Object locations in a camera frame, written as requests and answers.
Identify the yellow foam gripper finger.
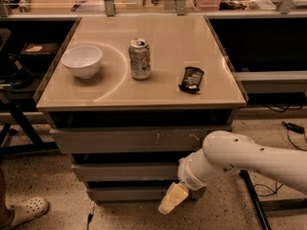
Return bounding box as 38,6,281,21
158,182,189,215

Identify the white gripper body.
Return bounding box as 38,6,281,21
177,158,206,191

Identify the grey drawer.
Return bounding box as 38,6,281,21
86,186,168,202
50,126,231,153
72,162,178,182

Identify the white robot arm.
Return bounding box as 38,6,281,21
158,130,307,215

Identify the grey top drawer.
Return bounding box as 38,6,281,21
50,126,231,153

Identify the grey bottom drawer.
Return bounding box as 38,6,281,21
86,186,168,202

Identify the grey drawer cabinet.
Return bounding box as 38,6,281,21
35,15,247,189

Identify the black snack bar wrapper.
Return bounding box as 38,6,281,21
178,66,204,93

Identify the black power adapter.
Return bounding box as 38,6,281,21
282,122,304,134

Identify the crushed soda can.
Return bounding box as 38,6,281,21
129,37,151,81

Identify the white ceramic bowl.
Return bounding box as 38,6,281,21
61,45,103,79

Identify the white clog shoe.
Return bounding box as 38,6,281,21
0,197,49,230

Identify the black stand left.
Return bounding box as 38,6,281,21
0,84,58,156

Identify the black box on shelf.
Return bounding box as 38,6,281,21
20,42,59,60

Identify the black metal floor frame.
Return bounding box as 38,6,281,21
240,171,307,230

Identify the small black floor cable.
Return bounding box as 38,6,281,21
85,201,96,230

